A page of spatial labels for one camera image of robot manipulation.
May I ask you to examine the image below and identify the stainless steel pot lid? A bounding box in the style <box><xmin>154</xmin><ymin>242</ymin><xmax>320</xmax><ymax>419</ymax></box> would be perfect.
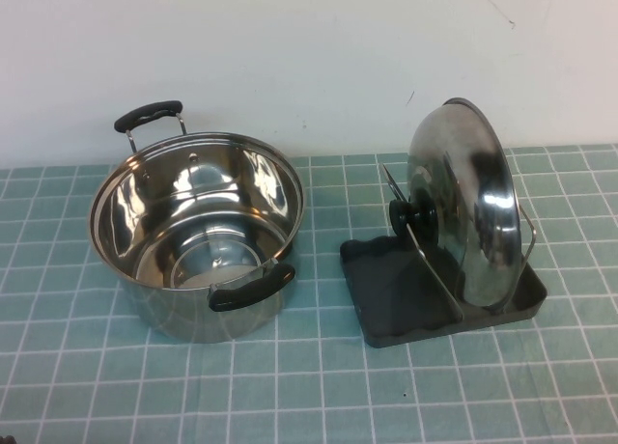
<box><xmin>389</xmin><ymin>96</ymin><xmax>525</xmax><ymax>316</ymax></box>

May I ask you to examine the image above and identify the dark grey lid rack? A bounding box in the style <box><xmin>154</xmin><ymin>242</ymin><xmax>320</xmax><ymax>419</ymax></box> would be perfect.
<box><xmin>339</xmin><ymin>163</ymin><xmax>549</xmax><ymax>351</ymax></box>

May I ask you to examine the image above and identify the green grid tablecloth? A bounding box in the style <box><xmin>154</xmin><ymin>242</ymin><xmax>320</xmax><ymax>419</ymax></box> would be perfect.
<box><xmin>0</xmin><ymin>144</ymin><xmax>618</xmax><ymax>444</ymax></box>

